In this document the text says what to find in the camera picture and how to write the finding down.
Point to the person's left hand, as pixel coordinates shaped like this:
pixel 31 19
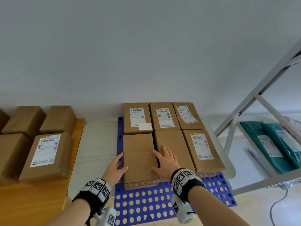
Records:
pixel 115 171

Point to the person's right hand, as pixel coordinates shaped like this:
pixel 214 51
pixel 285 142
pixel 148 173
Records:
pixel 168 164

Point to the plain brown parcel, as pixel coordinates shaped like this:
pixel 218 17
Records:
pixel 138 157

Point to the blue perforated plastic pallet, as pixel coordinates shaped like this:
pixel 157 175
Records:
pixel 150 204

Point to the pile of brown cardboard parcels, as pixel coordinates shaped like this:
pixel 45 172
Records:
pixel 23 117

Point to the person's right forearm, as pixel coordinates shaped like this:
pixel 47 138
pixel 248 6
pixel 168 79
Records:
pixel 211 209

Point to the black wristband with marker tags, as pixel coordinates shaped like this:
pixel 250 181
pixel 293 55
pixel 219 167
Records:
pixel 91 200
pixel 190 185

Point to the white low table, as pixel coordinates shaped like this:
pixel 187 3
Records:
pixel 94 148

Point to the teal mailer bag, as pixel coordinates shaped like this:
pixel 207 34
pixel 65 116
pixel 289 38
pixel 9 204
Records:
pixel 270 131
pixel 251 131

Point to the orange wooden table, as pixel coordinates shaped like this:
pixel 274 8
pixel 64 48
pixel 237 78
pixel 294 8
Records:
pixel 28 204

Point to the grey metal shelf rack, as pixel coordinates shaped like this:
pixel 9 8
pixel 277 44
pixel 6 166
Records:
pixel 254 95

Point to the pink mailer bag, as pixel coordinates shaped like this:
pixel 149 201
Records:
pixel 292 123

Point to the white marker-tagged wrist camera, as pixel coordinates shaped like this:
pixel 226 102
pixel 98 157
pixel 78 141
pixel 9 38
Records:
pixel 105 217
pixel 183 211

